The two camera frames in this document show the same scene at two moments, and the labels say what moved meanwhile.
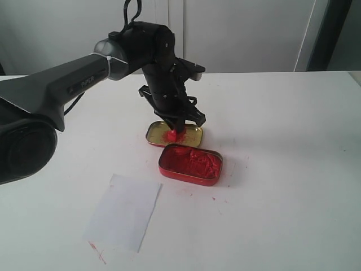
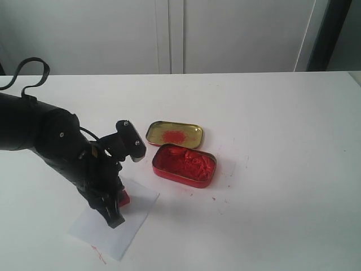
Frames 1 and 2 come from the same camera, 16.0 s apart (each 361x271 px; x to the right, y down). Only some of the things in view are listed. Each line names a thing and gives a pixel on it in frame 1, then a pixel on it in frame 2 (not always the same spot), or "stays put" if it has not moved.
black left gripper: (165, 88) to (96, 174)
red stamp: (172, 136) to (126, 200)
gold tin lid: (159, 133) stays put
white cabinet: (222, 35) stays put
